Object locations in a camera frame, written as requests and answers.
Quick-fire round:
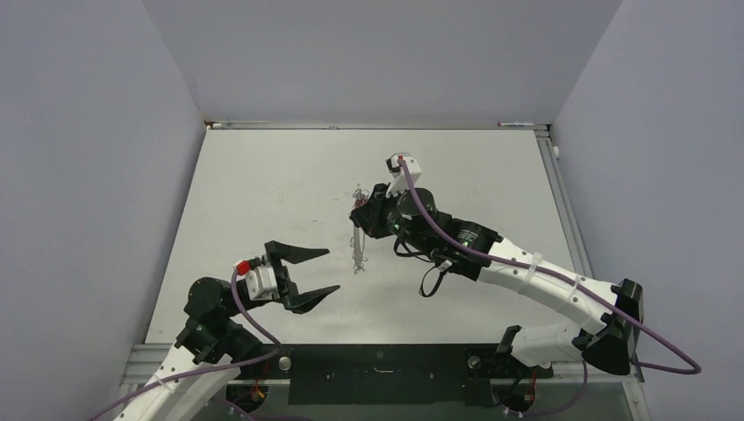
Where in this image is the aluminium frame rail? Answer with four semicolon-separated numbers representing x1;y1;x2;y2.
204;121;550;132
534;129;594;277

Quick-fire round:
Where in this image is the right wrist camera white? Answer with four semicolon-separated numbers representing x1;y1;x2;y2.
385;153;422;198

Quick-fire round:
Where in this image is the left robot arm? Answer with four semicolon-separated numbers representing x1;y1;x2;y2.
107;240;338;420

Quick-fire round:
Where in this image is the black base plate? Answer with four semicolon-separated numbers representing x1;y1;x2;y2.
236;344;554;407

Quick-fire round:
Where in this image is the black thin cable right arm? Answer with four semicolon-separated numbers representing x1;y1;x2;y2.
392;238;454;298

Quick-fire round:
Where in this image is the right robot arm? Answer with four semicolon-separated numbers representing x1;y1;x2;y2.
350;184;643;375

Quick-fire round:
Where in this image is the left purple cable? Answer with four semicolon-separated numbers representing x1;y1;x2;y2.
87;267;283;421

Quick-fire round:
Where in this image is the aluminium frame rail back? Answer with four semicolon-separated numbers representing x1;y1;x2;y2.
204;121;550;132

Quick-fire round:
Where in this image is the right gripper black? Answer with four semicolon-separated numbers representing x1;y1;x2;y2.
353;182;433;256

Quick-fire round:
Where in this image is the aluminium frame rail right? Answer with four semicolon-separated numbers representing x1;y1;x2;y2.
534;129;594;277

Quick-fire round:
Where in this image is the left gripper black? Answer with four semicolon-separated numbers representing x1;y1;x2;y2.
223;243;339;317

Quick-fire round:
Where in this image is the purple cable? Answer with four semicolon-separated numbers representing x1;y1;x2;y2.
397;156;702;418
87;267;283;421

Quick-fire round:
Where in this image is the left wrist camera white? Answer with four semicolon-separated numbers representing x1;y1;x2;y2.
245;266;278;302

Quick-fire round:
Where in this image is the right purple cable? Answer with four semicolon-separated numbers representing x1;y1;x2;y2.
397;156;702;418

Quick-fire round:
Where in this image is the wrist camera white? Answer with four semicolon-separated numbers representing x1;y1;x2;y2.
245;266;278;302
385;153;422;198

